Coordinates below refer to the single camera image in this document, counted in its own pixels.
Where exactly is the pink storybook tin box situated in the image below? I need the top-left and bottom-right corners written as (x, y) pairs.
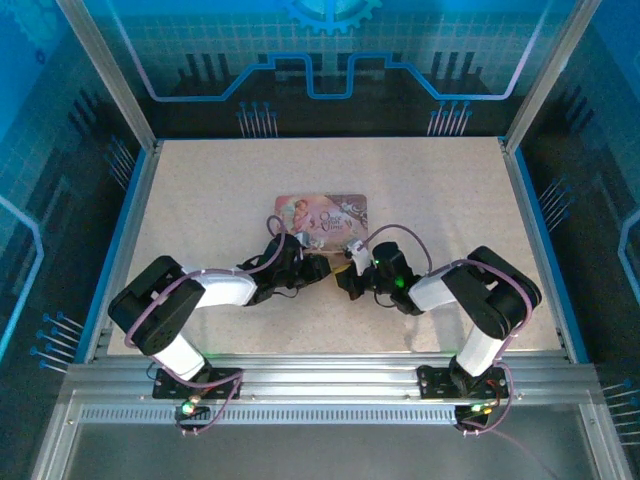
top-left (274, 193), bottom-right (369, 262)

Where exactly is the black connector box with LED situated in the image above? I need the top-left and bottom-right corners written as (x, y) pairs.
top-left (174, 402), bottom-right (211, 426)
top-left (454, 402), bottom-right (494, 429)

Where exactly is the aluminium mounting rail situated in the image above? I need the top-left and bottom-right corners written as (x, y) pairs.
top-left (67, 352), bottom-right (601, 404)

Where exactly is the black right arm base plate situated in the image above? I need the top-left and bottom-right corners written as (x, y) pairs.
top-left (417, 363), bottom-right (517, 401)

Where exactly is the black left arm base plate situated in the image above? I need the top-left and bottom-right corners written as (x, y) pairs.
top-left (152, 366), bottom-right (246, 401)

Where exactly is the slotted grey cable duct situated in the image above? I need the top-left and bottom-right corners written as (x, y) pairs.
top-left (78, 405), bottom-right (464, 426)

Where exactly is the aluminium table side rail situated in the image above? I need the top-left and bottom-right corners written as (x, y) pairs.
top-left (498, 138), bottom-right (576, 361)
top-left (84, 140), bottom-right (164, 361)

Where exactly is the thin pink cable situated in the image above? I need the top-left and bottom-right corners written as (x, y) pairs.
top-left (492, 432), bottom-right (564, 480)

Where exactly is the aluminium frame post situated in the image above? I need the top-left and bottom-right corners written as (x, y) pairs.
top-left (503, 0), bottom-right (601, 151)
top-left (55, 0), bottom-right (160, 152)

